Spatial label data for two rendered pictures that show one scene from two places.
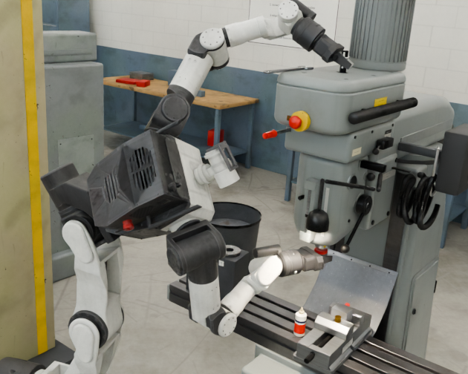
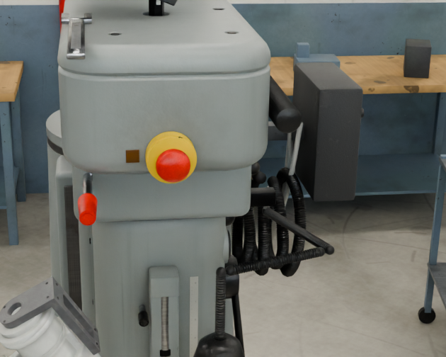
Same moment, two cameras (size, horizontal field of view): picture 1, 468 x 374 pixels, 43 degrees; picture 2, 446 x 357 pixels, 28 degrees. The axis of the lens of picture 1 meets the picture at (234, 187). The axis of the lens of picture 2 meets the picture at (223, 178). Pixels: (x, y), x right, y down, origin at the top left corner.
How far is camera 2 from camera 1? 1.10 m
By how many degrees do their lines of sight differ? 43
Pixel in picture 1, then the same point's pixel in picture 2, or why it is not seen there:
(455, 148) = (343, 115)
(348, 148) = (247, 182)
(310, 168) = (144, 248)
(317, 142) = (169, 188)
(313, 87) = (192, 71)
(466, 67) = not seen: outside the picture
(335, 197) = (211, 290)
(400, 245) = not seen: hidden behind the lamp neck
